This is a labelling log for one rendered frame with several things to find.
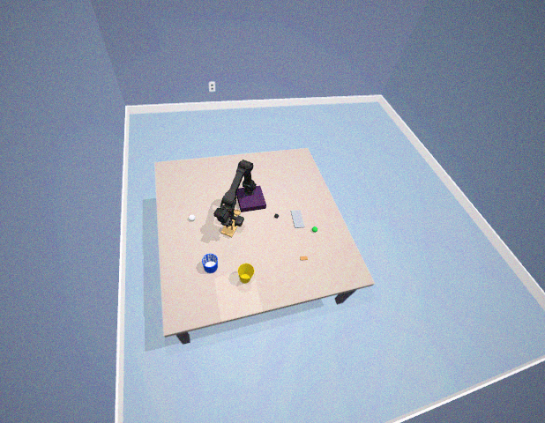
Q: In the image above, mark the blue cup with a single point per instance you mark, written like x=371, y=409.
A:
x=210, y=263

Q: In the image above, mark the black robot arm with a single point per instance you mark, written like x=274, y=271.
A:
x=229, y=199

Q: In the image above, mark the grey flat bar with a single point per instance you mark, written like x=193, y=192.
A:
x=297, y=218

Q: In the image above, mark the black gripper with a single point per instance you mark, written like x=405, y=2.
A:
x=238, y=220

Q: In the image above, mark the wooden toy catapult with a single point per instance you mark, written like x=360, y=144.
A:
x=230, y=230

